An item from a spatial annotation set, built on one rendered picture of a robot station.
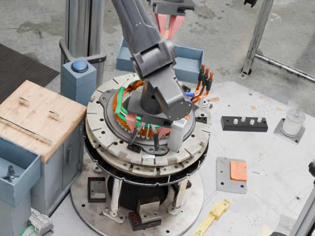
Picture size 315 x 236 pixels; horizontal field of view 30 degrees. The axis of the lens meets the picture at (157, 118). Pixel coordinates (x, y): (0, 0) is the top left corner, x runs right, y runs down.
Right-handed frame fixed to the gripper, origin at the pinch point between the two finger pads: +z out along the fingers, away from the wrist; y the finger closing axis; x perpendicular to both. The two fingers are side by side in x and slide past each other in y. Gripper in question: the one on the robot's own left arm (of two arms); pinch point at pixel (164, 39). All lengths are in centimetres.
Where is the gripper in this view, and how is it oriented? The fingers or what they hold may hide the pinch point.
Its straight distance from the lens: 133.7
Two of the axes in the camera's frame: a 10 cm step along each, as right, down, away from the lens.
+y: 9.8, 0.7, 2.1
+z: -1.5, 9.0, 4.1
